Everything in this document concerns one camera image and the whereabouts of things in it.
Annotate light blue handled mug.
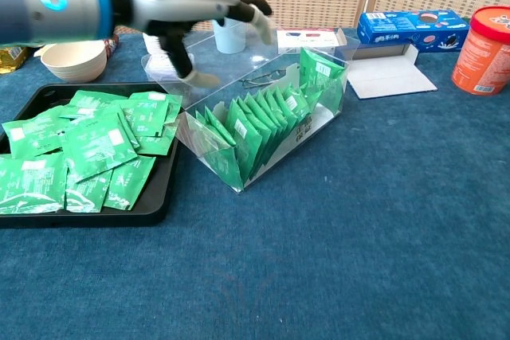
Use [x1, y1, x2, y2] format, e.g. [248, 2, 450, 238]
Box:
[212, 17, 247, 55]

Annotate orange canister red lid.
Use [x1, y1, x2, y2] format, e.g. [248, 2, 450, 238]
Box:
[451, 5, 510, 96]

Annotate beige bowl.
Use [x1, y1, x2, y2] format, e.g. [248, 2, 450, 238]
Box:
[40, 39, 108, 83]

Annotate gold biscuit pack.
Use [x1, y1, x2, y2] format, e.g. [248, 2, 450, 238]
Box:
[0, 45, 29, 75]

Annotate blue carpet table cloth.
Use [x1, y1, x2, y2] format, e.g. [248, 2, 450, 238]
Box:
[0, 27, 510, 340]

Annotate blue white open carton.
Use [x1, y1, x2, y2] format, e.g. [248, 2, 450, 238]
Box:
[345, 43, 439, 100]

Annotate thin frame eyeglasses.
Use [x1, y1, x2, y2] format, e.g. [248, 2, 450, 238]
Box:
[241, 68, 292, 88]

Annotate black plastic tray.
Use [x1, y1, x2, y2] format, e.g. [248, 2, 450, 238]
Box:
[0, 80, 194, 229]

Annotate white red card box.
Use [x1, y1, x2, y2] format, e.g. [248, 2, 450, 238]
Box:
[276, 27, 350, 50]

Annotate white paper cup stack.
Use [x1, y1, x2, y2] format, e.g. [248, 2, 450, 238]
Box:
[142, 31, 168, 57]

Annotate clear plastic display box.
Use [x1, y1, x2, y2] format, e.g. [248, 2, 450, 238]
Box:
[139, 23, 362, 194]

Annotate blue cookie box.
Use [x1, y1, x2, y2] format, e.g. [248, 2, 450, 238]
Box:
[356, 9, 471, 53]

